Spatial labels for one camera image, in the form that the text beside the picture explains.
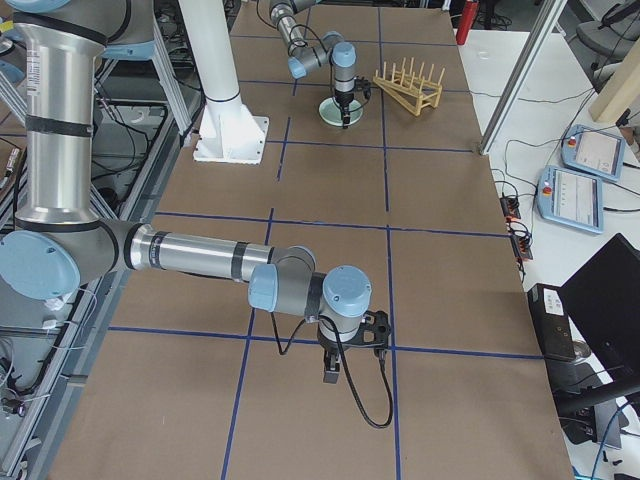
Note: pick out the light green round plate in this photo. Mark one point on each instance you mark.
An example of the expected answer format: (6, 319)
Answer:
(330, 115)

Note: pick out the wooden dish rack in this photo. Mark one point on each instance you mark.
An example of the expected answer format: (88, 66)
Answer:
(409, 87)

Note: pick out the red fire extinguisher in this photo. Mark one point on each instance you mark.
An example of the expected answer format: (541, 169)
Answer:
(466, 22)

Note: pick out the black orange connector strip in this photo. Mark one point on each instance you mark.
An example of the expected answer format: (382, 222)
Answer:
(520, 235)

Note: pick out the lower blue teach pendant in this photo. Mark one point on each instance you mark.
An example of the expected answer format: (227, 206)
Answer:
(571, 198)

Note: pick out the blue teach pendant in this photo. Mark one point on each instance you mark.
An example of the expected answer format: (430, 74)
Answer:
(571, 198)
(593, 151)

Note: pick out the upper blue teach pendant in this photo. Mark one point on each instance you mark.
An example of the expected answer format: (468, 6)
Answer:
(593, 151)

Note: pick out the black office chair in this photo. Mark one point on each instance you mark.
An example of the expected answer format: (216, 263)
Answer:
(612, 37)

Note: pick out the black laptop computer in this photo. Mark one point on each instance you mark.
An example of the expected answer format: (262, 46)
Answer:
(602, 300)

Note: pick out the wooden beam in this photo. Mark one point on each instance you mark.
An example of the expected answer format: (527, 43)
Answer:
(620, 91)

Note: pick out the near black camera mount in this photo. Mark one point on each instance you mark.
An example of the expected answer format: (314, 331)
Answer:
(374, 331)

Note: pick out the white pedestal column base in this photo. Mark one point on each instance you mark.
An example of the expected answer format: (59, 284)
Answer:
(228, 132)

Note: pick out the aluminium frame post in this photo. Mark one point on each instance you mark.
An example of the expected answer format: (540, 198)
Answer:
(542, 28)

